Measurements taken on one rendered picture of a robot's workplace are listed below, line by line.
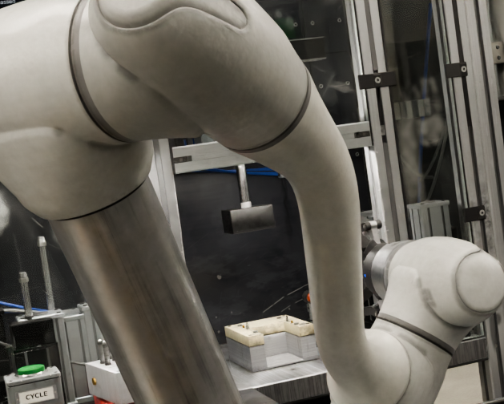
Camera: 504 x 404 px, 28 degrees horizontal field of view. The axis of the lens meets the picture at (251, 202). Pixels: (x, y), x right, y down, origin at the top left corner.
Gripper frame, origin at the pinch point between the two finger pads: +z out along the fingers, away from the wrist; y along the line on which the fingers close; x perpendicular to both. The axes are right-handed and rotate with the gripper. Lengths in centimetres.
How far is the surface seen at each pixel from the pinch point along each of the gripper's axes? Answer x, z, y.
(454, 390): -174, 296, -112
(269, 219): -3.3, 39.4, 5.3
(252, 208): -0.3, 39.4, 7.8
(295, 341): -3.5, 35.0, -18.0
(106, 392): 36.8, 7.8, -14.0
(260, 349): 4.5, 31.9, -17.5
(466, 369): -200, 329, -112
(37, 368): 46.2, 9.2, -8.7
